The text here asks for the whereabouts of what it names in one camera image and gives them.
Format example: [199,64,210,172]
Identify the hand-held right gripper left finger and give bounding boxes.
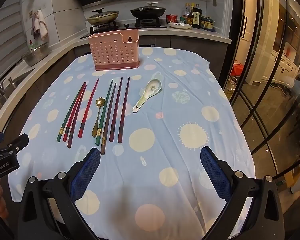
[17,147,102,240]

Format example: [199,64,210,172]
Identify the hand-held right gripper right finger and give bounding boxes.
[200,146,285,240]

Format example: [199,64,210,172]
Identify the brown chopstick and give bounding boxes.
[101,83,117,155]

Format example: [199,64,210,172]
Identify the red chopstick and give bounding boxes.
[78,78,100,138]
[63,84,88,142]

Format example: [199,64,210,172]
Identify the gold flower spoon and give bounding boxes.
[92,97,105,138]

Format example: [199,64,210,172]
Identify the white ceramic soup spoon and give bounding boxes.
[132,79,163,113]

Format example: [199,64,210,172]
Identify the pink plastic utensil holder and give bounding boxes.
[88,29,141,71]

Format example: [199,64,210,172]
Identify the steel sink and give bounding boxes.
[0,67,35,120]

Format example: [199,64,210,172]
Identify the blue dotted tablecloth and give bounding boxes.
[8,46,256,240]

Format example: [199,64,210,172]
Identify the steel colander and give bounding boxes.
[21,42,49,67]

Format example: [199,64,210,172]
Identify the red box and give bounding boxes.
[229,61,244,77]

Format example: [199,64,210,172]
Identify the window blinds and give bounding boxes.
[0,0,30,85]

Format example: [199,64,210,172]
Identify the glass sliding door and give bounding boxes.
[222,0,300,240]

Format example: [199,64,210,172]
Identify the hanging pink white cloth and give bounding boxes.
[31,9,48,40]

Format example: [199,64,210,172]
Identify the condiment jar set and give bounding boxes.
[201,15,215,32]

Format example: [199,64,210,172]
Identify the white plate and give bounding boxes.
[167,22,193,29]

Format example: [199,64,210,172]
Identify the beige frying pan with lid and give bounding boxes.
[85,8,120,26]

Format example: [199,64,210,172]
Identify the yellow cap sauce bottle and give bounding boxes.
[187,3,195,25]

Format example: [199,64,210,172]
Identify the dark soy sauce bottle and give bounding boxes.
[191,4,203,29]

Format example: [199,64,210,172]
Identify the black gas cooktop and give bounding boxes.
[80,18,175,39]

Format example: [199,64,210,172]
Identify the clear plastic bottle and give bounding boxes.
[179,3,191,23]

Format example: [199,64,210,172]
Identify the black wok with lid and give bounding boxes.
[130,2,167,20]

